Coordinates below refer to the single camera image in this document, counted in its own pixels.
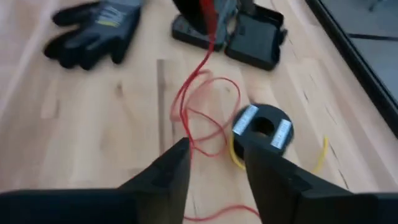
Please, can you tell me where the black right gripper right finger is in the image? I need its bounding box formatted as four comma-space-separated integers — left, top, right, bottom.
243, 143, 398, 224

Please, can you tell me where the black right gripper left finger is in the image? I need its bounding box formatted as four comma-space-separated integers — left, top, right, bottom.
0, 136, 192, 224

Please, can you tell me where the thin yellow wire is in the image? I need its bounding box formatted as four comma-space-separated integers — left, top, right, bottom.
229, 132, 330, 174

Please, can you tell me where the black spool with white labels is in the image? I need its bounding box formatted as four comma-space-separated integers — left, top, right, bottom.
231, 104, 295, 160

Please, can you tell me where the thin red wire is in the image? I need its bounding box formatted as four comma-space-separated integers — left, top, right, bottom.
169, 30, 261, 222

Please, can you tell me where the grey black work glove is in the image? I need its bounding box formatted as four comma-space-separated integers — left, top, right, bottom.
43, 0, 143, 71

